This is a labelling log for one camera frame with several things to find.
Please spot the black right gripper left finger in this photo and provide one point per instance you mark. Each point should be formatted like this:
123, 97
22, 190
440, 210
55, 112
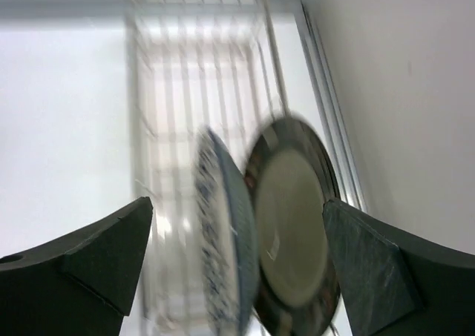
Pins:
82, 283

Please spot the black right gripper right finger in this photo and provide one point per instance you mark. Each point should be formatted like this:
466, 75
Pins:
394, 282

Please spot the black patterned rim plate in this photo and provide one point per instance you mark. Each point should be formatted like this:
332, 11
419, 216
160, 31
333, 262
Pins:
289, 176

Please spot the blue floral plate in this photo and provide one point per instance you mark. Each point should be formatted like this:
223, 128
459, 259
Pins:
228, 242

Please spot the white wire dish rack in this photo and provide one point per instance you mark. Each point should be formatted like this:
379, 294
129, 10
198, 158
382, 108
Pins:
192, 64

